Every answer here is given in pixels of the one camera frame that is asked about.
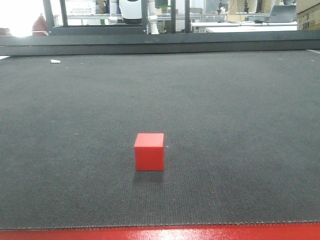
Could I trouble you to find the white paper scrap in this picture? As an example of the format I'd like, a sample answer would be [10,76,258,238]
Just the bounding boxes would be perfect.
[50,59,61,64]

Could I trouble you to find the dark grey table mat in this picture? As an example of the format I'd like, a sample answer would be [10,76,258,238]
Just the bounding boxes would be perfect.
[0,50,320,230]

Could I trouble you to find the grey laptop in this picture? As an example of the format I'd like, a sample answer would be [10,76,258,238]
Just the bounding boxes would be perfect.
[267,5,297,23]

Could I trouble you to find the white background desk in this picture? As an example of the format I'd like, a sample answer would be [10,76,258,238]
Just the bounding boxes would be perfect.
[191,21,298,33]

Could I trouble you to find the cardboard box right background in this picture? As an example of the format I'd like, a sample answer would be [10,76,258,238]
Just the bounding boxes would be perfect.
[296,0,320,31]

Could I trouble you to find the red magnetic cube block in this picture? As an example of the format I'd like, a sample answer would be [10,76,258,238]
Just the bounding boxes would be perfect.
[134,133,165,171]

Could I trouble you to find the dark red bag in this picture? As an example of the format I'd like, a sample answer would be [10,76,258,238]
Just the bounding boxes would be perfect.
[32,14,49,36]

